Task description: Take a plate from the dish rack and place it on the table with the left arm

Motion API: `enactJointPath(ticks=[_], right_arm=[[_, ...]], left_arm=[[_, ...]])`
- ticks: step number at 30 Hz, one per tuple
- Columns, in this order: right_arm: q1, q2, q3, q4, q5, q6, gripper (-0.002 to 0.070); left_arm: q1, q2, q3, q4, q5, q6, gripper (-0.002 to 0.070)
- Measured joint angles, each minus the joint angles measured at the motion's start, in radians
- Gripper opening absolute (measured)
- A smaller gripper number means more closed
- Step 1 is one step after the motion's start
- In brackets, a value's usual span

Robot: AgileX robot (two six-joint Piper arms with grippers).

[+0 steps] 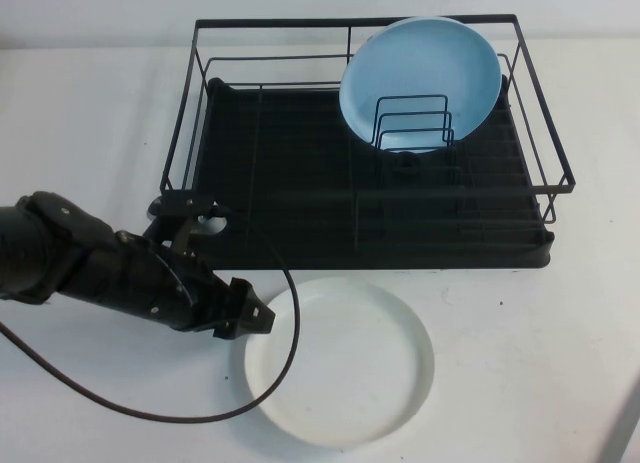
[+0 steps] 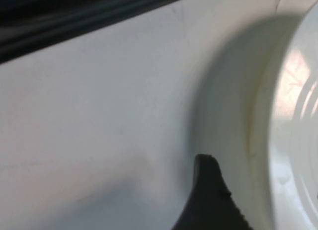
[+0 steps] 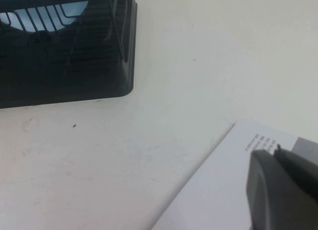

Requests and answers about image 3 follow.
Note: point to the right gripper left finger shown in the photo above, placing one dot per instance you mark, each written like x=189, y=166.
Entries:
x=278, y=197

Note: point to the white printed paper sheet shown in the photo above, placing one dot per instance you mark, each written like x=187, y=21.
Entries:
x=218, y=190

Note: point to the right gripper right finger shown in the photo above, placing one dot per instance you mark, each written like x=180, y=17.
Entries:
x=300, y=166

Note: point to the light blue ceramic plate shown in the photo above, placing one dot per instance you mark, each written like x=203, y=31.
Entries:
x=73, y=8

